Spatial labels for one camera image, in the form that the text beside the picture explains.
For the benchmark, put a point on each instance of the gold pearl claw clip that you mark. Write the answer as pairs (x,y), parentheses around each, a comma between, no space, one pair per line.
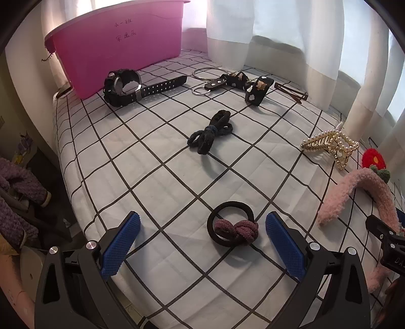
(329,144)

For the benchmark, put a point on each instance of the black wrist watch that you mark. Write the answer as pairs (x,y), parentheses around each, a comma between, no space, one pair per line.
(126,87)

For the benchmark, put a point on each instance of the white checked bedsheet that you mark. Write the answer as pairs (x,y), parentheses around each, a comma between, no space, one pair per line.
(158,189)

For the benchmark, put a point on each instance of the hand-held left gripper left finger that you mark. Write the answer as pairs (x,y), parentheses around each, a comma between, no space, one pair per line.
(121,243)

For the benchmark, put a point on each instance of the purple knit garment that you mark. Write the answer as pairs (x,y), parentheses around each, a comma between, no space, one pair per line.
(15,189)

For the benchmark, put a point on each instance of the white curtain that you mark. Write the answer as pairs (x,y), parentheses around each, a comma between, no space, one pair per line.
(284,31)

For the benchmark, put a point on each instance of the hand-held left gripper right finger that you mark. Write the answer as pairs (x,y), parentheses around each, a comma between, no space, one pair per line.
(284,245)

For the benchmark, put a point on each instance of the pink fuzzy headband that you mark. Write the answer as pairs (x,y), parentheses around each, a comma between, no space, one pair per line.
(345,186)

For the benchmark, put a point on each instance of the pink plastic tub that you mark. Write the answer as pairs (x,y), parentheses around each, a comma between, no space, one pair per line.
(120,41)

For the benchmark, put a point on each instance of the large silver bangle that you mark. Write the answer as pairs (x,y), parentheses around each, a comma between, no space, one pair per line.
(197,71)

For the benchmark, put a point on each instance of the brown triangular snap clip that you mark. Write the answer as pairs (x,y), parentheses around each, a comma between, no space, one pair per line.
(292,94)

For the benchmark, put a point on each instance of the red knit flower clip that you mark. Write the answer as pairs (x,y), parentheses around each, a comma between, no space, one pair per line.
(373,159)

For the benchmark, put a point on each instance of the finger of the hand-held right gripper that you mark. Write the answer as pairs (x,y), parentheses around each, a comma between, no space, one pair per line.
(381,226)

